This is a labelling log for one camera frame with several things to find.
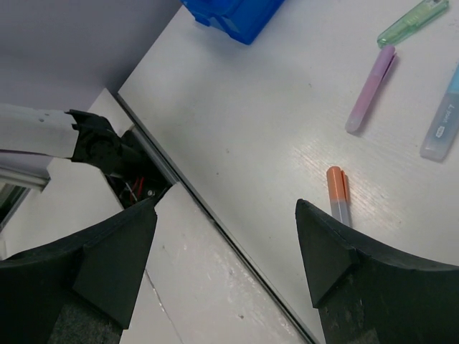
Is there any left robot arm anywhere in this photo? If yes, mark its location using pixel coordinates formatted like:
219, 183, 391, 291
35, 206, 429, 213
1, 104, 148, 178

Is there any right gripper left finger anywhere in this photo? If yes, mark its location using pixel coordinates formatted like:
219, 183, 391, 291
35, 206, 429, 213
1, 199, 157, 343

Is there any green translucent cap case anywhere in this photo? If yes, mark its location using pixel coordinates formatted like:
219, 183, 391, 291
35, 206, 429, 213
377, 0, 450, 49

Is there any orange highlighter pen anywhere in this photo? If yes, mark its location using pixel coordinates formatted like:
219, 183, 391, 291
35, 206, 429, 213
326, 166, 351, 226

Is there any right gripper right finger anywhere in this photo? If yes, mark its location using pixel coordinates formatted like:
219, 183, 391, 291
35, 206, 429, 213
295, 199, 458, 343

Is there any purple highlighter pen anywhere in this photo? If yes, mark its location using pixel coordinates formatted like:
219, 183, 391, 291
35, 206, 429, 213
345, 45, 396, 133

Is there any blue highlighter pen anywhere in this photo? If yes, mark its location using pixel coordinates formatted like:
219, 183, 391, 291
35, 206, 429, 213
420, 67, 458, 162

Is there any blue compartment tray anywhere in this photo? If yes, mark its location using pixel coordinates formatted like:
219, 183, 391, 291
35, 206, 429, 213
181, 0, 284, 45

